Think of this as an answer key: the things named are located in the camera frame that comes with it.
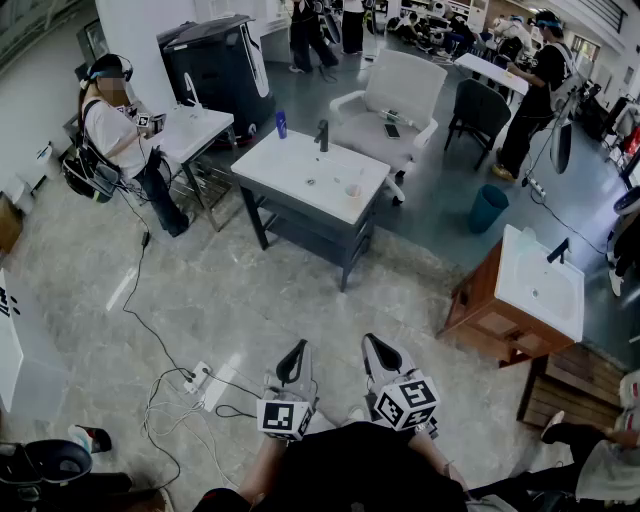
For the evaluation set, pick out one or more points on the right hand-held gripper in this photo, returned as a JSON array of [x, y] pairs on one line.
[[407, 400]]

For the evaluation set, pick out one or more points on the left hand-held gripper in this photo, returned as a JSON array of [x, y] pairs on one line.
[[277, 417]]

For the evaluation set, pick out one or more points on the person's right forearm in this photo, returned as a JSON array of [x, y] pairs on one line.
[[435, 455]]

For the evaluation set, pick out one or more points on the person's left forearm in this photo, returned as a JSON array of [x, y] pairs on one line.
[[262, 470]]

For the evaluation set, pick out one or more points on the white power strip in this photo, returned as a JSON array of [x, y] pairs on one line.
[[197, 376], [536, 186]]

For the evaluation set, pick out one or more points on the wooden vanity cabinet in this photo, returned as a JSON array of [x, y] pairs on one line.
[[480, 300]]

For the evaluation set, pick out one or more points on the person's black shirt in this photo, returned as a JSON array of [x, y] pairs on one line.
[[350, 470]]

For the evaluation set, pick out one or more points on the dark metal washbasin stand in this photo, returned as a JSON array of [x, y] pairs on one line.
[[320, 240]]

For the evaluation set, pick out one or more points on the teal waste bin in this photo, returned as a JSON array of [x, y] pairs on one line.
[[487, 210]]

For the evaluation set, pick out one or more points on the wooden slat pallet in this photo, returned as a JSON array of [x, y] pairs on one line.
[[575, 390]]

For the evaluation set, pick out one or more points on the chrome metal stand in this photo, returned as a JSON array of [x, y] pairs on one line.
[[210, 195]]

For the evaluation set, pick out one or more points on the black power adapter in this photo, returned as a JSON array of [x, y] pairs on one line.
[[145, 238]]

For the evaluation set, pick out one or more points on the black faucet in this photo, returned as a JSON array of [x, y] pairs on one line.
[[323, 135], [560, 252]]

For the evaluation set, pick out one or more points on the smartphone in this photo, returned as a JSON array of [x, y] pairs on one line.
[[392, 131]]

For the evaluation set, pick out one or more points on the blue bottle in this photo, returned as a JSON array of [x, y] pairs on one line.
[[281, 125]]

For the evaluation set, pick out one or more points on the clear plastic bottle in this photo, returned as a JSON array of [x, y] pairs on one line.
[[397, 116]]

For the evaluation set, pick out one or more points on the white plastic jug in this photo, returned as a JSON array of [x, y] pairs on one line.
[[629, 419], [631, 387]]

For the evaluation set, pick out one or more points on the black device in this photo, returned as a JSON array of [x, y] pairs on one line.
[[55, 465]]

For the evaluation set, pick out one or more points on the dark grey chair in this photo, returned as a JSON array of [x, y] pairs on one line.
[[480, 107]]

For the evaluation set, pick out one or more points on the white office chair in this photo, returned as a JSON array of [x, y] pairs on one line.
[[400, 80]]

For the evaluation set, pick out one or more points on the white board with black marks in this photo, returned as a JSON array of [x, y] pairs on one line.
[[7, 350]]

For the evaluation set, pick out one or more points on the white faucet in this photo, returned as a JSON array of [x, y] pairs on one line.
[[192, 95]]

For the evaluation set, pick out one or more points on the black machine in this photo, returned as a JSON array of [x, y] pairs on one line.
[[215, 75]]

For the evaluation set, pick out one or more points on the white table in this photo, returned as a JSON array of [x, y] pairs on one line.
[[492, 70]]

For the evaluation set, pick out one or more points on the cardboard box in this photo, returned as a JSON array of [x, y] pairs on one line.
[[9, 225]]

